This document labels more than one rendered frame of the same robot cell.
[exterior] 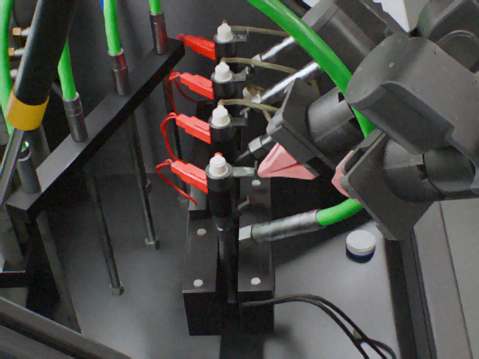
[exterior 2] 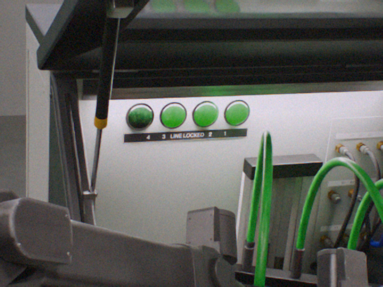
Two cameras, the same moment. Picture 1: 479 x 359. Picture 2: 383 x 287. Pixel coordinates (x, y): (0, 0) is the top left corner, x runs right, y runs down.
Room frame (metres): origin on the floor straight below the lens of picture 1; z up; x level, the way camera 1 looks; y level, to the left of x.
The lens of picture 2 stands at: (0.07, -0.85, 1.85)
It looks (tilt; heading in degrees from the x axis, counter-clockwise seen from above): 22 degrees down; 65
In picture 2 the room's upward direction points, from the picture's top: 5 degrees clockwise
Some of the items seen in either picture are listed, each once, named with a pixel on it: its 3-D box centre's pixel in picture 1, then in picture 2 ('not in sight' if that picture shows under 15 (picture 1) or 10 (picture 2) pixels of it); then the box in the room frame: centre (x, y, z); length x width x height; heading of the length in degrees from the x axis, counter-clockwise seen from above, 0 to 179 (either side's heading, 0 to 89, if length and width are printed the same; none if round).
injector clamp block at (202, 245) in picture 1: (234, 225); not in sight; (0.81, 0.01, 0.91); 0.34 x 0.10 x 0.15; 175
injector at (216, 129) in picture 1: (237, 188); not in sight; (0.77, 0.00, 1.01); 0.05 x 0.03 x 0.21; 85
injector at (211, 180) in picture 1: (235, 237); not in sight; (0.69, 0.01, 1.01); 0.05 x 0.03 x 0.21; 85
